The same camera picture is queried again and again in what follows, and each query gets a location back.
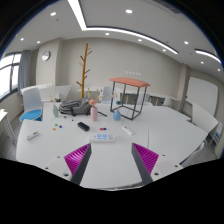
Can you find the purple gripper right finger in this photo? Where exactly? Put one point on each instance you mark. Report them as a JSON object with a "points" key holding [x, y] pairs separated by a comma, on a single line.
{"points": [[145, 160]]}

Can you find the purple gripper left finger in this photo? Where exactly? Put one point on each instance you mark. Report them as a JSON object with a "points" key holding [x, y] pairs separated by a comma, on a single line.
{"points": [[77, 162]]}

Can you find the black rectangular charger block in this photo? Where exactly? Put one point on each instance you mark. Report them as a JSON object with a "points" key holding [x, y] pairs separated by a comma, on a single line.
{"points": [[83, 126]]}

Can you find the white remote right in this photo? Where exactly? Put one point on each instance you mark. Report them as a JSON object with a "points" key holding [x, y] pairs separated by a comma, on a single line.
{"points": [[128, 130]]}

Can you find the white marker left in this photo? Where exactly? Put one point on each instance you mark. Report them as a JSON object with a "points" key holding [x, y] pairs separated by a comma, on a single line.
{"points": [[31, 136]]}

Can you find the blue round vase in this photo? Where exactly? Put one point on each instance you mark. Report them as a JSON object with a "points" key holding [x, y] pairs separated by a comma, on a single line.
{"points": [[117, 114]]}

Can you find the pink vase with flowers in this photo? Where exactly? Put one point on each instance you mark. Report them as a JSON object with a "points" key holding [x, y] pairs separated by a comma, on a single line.
{"points": [[94, 109]]}

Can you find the grey backpack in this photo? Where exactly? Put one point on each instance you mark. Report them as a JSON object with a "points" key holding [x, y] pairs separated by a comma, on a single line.
{"points": [[75, 107]]}

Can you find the white chair blue cushion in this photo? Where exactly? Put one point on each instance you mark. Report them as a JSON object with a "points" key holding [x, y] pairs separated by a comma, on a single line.
{"points": [[33, 106]]}

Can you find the white whiteboard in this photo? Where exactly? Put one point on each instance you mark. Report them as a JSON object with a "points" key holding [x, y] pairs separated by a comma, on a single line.
{"points": [[202, 92]]}

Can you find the wooden coat rack tree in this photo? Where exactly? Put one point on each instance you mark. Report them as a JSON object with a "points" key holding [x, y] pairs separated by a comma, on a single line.
{"points": [[83, 61]]}

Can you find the grey window curtain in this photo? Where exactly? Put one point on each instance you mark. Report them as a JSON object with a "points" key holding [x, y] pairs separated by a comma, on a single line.
{"points": [[23, 73]]}

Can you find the orange-top metal frame stool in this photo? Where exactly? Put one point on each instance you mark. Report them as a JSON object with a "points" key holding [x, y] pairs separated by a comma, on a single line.
{"points": [[132, 96]]}

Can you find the round wall clock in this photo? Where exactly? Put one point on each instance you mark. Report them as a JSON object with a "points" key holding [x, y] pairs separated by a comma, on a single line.
{"points": [[46, 55]]}

